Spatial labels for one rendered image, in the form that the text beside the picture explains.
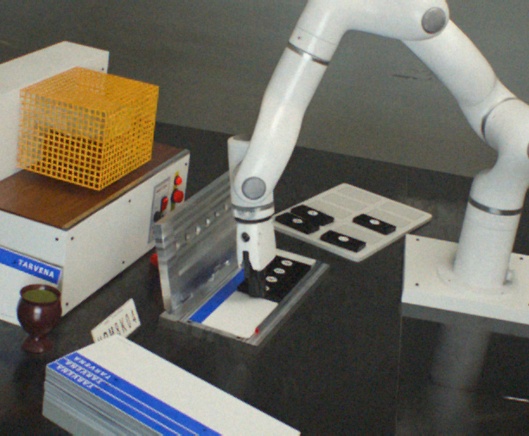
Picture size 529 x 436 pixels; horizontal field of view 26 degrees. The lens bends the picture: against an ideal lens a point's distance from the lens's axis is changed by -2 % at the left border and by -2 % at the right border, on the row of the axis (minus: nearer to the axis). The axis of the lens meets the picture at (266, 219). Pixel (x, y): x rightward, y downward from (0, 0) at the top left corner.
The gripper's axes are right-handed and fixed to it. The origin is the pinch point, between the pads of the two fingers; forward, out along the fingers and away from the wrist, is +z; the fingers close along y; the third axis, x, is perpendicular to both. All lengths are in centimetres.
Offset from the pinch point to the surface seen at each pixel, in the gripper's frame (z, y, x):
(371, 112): 17, 220, 40
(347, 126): 23, 218, 49
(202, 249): -7.4, -0.4, 11.5
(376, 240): 6, 49, -11
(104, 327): -4.0, -34.7, 16.3
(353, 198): 3, 71, 2
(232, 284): 1.2, 3.2, 6.9
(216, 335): 2.7, -18.7, 1.2
